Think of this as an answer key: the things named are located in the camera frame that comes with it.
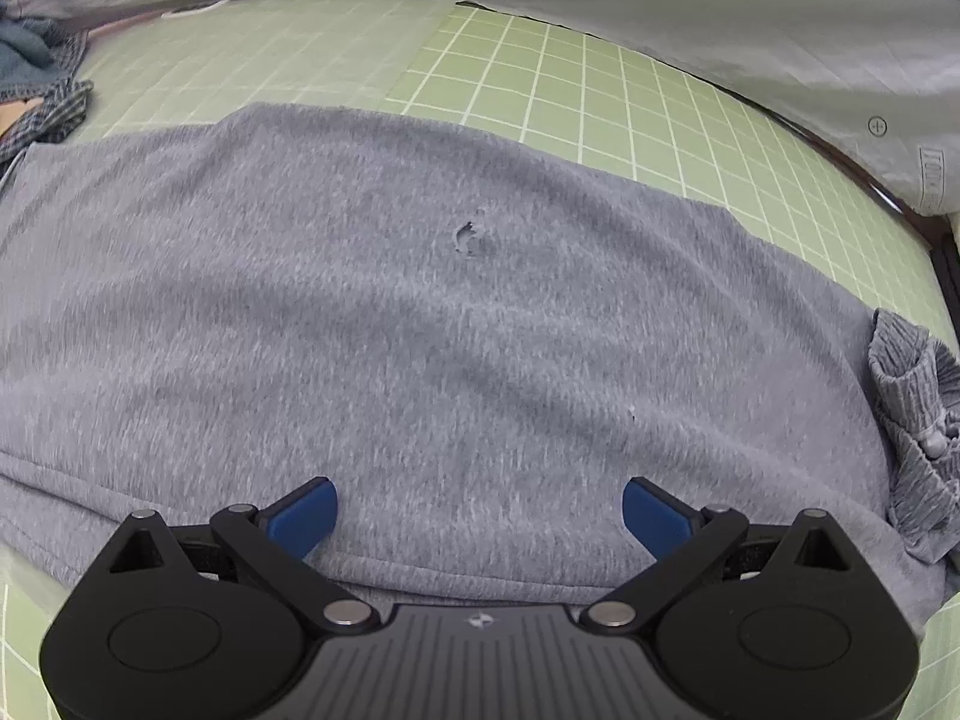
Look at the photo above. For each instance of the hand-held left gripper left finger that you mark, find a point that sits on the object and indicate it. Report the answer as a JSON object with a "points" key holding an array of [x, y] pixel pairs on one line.
{"points": [[304, 516]]}

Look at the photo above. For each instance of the white printed sheet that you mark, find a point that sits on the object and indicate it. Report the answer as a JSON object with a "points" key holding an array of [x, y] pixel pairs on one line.
{"points": [[675, 7]]}

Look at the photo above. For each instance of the grey ribbed buttoned garment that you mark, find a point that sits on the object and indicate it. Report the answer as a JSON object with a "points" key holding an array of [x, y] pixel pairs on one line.
{"points": [[911, 405]]}

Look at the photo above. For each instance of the dark blue plaid garment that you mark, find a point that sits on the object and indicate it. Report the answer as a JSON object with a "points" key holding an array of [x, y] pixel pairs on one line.
{"points": [[56, 105]]}

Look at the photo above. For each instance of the green grid mat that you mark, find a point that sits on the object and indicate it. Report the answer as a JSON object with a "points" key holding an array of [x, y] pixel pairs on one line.
{"points": [[600, 82]]}

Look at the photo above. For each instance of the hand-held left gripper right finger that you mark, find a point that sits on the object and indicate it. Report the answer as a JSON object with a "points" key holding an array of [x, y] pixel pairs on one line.
{"points": [[654, 516]]}

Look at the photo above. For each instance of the grey shirt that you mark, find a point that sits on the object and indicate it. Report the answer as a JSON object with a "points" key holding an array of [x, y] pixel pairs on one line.
{"points": [[420, 360]]}

